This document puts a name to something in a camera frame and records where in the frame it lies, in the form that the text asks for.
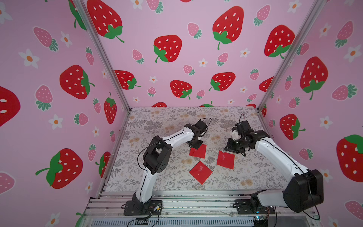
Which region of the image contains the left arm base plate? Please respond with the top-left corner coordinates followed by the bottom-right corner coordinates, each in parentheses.
top-left (123, 200), bottom-right (163, 216)

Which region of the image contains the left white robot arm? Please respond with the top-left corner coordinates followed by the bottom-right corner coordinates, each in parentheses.
top-left (132, 118), bottom-right (209, 205)

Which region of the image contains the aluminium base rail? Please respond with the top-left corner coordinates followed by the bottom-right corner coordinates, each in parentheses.
top-left (80, 190), bottom-right (323, 227)

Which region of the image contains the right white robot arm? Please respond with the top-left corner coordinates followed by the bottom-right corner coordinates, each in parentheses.
top-left (225, 121), bottom-right (324, 213)

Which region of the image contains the floral patterned table mat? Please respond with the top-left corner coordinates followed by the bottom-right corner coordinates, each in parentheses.
top-left (106, 107), bottom-right (287, 192)

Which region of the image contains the left aluminium frame post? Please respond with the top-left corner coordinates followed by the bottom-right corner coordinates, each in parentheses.
top-left (74, 0), bottom-right (131, 113)

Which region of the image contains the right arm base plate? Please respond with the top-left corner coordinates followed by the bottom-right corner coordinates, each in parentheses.
top-left (232, 199), bottom-right (276, 215)

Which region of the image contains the red envelope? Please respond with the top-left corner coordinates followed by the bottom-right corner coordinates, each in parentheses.
top-left (189, 144), bottom-right (207, 159)
top-left (216, 151), bottom-right (235, 170)
top-left (189, 161), bottom-right (213, 184)

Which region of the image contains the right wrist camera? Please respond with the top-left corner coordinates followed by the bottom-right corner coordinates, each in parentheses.
top-left (230, 128), bottom-right (241, 141)

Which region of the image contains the aluminium frame post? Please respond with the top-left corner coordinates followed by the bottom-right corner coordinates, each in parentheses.
top-left (74, 0), bottom-right (131, 113)
top-left (257, 0), bottom-right (327, 114)

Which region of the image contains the right aluminium frame post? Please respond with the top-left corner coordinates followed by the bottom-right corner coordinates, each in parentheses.
top-left (257, 0), bottom-right (327, 114)

